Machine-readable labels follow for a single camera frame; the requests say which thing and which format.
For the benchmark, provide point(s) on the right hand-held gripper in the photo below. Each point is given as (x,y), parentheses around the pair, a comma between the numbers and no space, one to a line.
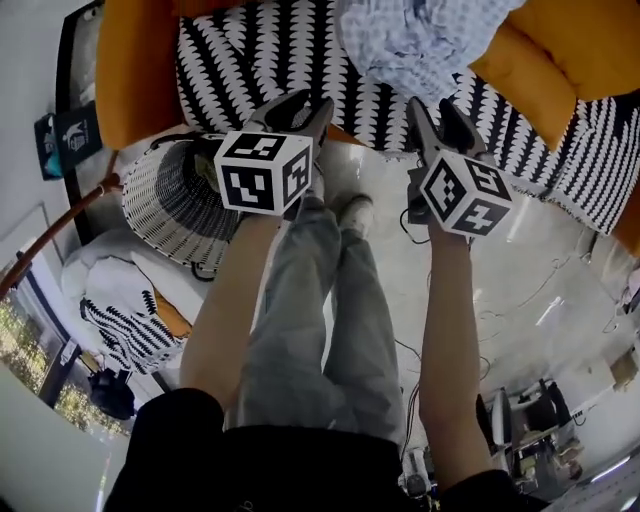
(465,200)

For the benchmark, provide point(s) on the striped armchair throw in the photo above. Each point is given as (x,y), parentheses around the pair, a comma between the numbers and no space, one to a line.
(130,335)

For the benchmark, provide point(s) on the light blue patterned garment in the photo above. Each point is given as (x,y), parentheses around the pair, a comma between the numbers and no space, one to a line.
(415,45)

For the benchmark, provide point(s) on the orange sofa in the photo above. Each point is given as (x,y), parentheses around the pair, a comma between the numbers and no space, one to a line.
(135,75)

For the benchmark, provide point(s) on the black box with white print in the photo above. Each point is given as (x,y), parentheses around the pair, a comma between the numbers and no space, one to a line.
(75,137)

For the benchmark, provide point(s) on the person's light jeans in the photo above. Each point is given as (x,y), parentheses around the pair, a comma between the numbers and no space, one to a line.
(320,325)

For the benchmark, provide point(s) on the white armchair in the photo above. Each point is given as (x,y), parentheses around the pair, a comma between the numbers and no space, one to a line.
(110,265)

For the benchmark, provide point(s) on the wooden coat rack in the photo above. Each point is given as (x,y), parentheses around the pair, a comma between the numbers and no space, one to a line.
(45,240)

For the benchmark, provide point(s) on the person's white shoe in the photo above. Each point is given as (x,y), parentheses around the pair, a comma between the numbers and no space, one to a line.
(357,215)

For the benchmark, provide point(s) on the white woven laundry basket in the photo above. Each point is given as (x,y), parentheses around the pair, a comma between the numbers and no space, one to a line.
(165,215)

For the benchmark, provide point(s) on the orange armchair cushion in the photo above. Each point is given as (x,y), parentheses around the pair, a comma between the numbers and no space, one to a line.
(172,315)

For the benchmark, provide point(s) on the black white striped sofa throw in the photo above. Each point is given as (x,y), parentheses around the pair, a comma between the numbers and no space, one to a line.
(260,55)

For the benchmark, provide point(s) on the person's right forearm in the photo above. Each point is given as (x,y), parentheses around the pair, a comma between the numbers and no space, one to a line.
(450,350)

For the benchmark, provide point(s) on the small orange cushion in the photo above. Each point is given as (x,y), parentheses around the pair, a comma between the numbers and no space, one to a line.
(530,90)

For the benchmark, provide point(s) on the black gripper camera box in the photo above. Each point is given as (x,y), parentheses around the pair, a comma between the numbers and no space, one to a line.
(417,200)

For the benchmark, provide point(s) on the person's left forearm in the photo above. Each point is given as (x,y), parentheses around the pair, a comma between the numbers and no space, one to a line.
(225,320)

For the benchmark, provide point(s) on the black bag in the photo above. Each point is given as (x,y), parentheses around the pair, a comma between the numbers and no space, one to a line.
(112,395)

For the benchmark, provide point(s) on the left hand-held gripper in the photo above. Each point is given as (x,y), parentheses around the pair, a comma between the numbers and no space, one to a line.
(250,175)

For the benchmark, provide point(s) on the person's black shirt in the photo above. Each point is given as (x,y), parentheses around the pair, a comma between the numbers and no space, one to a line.
(300,470)

